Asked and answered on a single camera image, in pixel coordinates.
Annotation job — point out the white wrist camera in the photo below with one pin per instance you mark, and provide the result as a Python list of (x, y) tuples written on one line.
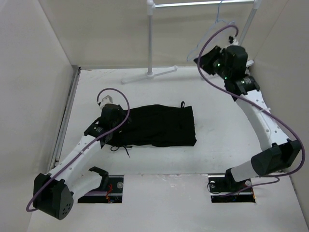
[(104, 101), (233, 41)]

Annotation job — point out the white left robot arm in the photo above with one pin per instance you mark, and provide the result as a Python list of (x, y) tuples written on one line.
[(55, 193)]

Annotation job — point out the white garment rack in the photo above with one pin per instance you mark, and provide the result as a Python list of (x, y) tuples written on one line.
[(161, 33)]

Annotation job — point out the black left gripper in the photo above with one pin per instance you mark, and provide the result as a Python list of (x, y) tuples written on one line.
[(121, 115)]

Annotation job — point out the light blue wire hanger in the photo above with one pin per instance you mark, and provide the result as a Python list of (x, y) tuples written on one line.
[(219, 22)]

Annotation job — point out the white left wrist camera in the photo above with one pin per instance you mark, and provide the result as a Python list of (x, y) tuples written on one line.
[(104, 101)]

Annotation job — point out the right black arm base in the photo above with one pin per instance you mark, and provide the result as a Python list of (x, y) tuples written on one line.
[(221, 192)]

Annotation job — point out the black trousers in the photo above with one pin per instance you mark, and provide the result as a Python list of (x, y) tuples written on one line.
[(156, 125)]

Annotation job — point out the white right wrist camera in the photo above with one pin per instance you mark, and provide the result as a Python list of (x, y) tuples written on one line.
[(233, 41)]

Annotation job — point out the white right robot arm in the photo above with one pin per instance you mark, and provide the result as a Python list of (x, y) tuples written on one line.
[(278, 151)]

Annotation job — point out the left aluminium table rail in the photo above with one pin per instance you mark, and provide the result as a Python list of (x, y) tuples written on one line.
[(55, 156)]

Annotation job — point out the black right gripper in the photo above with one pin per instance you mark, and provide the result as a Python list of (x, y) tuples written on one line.
[(206, 60)]

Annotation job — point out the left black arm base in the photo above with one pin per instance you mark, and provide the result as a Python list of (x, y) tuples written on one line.
[(111, 191)]

